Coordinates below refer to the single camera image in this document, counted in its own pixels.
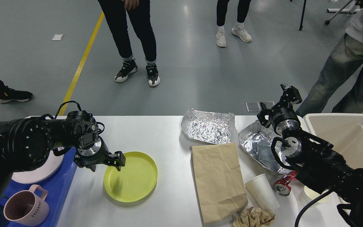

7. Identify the crumpled foil sheet right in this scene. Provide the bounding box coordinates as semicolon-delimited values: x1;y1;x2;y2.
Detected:
238;120;290;174

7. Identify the yellow plate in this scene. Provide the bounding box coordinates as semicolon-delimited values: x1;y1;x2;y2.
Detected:
103;151;158;203

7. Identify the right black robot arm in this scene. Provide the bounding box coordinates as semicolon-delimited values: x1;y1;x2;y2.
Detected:
257;84;363;227

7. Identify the person in black sneakers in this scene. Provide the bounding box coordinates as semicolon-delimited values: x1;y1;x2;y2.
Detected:
98;0;161;87

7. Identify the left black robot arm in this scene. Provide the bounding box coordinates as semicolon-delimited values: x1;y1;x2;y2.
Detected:
0;104;126;197

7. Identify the crumpled foil sheet left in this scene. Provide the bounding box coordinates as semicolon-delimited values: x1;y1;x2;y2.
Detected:
181;109;238;144

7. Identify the metal floor plate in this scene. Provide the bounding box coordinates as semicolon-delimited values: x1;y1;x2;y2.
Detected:
246;102;275;113

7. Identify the blue plastic tray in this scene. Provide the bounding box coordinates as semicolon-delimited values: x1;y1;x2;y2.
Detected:
2;148;77;227

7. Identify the white paper cup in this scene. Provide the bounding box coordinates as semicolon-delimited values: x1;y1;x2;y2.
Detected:
245;174;280;212

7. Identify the crumpled brown paper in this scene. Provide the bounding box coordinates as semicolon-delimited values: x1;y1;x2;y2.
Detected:
232;207;275;227

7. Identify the person in white sneakers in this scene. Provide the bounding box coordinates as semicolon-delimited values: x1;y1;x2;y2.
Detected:
216;0;252;48

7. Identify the pink mug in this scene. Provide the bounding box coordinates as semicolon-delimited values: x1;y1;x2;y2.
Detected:
3;184;49;226

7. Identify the pink plate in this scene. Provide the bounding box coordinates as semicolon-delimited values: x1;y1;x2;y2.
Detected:
11;151;64;184

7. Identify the crushed red can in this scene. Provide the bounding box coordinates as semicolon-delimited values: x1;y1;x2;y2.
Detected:
273;170;297;196

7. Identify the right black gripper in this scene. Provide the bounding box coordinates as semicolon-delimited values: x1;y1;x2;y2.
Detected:
257;84;303;136

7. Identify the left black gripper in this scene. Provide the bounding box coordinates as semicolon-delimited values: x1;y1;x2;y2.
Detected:
74;137;126;172

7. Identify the crumpled foil sheet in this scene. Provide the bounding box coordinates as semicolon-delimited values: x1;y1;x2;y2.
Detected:
181;109;238;144
238;120;290;174

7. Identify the beige plastic bin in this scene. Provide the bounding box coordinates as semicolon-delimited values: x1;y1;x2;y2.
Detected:
304;113;363;169

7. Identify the brown paper bag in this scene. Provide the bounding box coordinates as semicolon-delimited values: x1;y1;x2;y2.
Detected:
192;143;248;223

